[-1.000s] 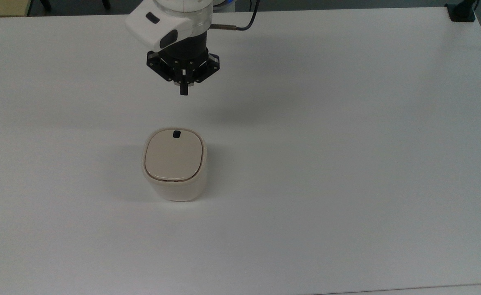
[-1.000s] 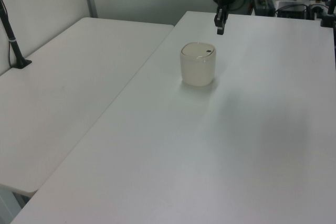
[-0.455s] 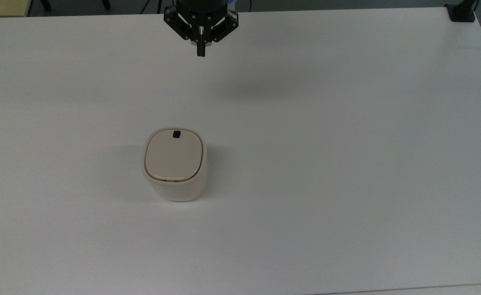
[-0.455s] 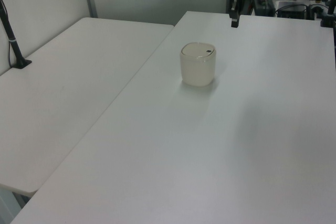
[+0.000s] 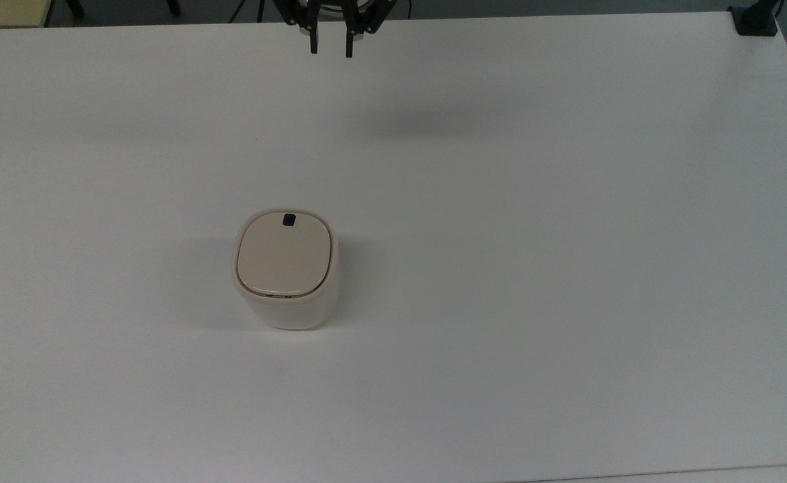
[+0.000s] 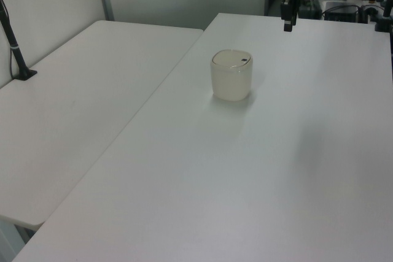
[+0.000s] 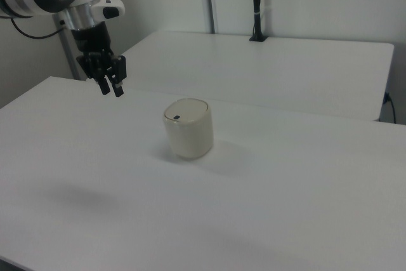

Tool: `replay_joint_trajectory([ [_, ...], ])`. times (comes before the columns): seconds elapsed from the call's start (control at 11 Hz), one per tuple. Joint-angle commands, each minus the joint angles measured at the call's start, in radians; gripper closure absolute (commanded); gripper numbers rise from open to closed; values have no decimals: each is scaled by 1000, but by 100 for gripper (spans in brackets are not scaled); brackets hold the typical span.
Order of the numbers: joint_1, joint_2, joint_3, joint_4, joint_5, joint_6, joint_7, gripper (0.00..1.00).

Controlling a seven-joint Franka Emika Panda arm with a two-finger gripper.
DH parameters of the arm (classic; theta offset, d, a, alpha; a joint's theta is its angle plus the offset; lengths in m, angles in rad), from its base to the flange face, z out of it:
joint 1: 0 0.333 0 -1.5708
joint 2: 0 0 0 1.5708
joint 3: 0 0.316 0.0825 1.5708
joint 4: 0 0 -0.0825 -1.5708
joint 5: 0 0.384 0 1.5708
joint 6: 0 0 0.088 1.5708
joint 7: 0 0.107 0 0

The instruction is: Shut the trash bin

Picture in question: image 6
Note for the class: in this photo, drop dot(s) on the black electronics box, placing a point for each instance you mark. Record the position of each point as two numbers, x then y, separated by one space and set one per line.
340 10

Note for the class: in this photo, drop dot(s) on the black clamp stand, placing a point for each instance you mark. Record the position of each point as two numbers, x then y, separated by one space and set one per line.
383 22

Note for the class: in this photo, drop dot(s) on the cream trash bin with lid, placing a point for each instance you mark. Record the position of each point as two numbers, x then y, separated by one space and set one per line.
231 81

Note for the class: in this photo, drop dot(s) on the white side table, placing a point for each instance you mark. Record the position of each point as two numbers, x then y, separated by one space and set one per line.
76 105

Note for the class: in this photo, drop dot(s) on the dark green equipment box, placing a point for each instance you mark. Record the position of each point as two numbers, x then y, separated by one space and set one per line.
310 7

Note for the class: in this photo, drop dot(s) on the black camera stand pole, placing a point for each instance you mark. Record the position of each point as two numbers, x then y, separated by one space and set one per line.
13 44

